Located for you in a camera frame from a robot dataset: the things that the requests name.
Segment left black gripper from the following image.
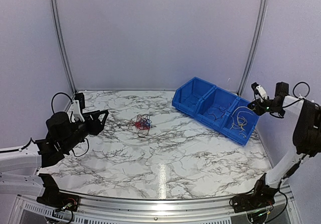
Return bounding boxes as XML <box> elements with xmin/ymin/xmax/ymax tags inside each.
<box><xmin>62</xmin><ymin>110</ymin><xmax>108</xmax><ymax>153</ymax></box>

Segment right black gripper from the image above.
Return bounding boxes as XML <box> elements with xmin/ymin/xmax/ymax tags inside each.
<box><xmin>247</xmin><ymin>98</ymin><xmax>284</xmax><ymax>116</ymax></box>

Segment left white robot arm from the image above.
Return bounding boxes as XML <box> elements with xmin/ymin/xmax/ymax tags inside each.
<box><xmin>1</xmin><ymin>110</ymin><xmax>109</xmax><ymax>206</ymax></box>

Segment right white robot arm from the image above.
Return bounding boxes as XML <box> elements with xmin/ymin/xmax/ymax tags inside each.
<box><xmin>248</xmin><ymin>82</ymin><xmax>320</xmax><ymax>208</ymax></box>

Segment blue three-compartment bin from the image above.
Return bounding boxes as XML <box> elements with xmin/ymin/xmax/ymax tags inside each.
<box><xmin>172</xmin><ymin>77</ymin><xmax>259</xmax><ymax>146</ymax></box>

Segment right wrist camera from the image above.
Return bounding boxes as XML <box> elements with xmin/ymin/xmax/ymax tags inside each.
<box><xmin>251</xmin><ymin>82</ymin><xmax>268</xmax><ymax>102</ymax></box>

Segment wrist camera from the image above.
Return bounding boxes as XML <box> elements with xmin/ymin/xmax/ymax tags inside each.
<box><xmin>70</xmin><ymin>92</ymin><xmax>85</xmax><ymax>123</ymax></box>
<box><xmin>251</xmin><ymin>82</ymin><xmax>268</xmax><ymax>102</ymax></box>

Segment yellow wires in bin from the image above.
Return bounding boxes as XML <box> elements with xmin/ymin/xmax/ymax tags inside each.
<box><xmin>229</xmin><ymin>106</ymin><xmax>255</xmax><ymax>137</ymax></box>

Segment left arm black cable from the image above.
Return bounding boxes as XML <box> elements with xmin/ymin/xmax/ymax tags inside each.
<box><xmin>20</xmin><ymin>92</ymin><xmax>90</xmax><ymax>157</ymax></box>

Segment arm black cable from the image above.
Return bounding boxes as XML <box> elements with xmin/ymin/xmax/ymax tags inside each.
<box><xmin>270</xmin><ymin>81</ymin><xmax>321</xmax><ymax>211</ymax></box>
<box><xmin>20</xmin><ymin>92</ymin><xmax>90</xmax><ymax>157</ymax></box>

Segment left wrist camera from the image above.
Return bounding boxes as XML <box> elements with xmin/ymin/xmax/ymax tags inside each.
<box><xmin>70</xmin><ymin>92</ymin><xmax>85</xmax><ymax>123</ymax></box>

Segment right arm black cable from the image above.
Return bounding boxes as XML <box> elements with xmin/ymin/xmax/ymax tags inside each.
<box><xmin>270</xmin><ymin>81</ymin><xmax>321</xmax><ymax>211</ymax></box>

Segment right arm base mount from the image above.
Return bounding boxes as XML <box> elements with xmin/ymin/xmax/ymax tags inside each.
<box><xmin>229</xmin><ymin>193</ymin><xmax>275</xmax><ymax>213</ymax></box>

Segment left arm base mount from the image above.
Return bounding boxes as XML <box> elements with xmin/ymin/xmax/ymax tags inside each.
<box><xmin>36</xmin><ymin>174</ymin><xmax>80</xmax><ymax>211</ymax></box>

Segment aluminium front rail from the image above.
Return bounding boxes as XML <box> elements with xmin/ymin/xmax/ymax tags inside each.
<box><xmin>8</xmin><ymin>185</ymin><xmax>302</xmax><ymax>223</ymax></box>

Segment right aluminium frame post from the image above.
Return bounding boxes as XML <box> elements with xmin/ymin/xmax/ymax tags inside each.
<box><xmin>236</xmin><ymin>0</ymin><xmax>268</xmax><ymax>96</ymax></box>

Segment aluminium frame post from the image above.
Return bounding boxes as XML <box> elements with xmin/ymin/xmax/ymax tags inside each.
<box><xmin>50</xmin><ymin>0</ymin><xmax>77</xmax><ymax>93</ymax></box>
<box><xmin>236</xmin><ymin>0</ymin><xmax>268</xmax><ymax>96</ymax></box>

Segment left aluminium frame post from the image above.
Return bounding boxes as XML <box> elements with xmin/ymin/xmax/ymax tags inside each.
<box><xmin>50</xmin><ymin>0</ymin><xmax>77</xmax><ymax>93</ymax></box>

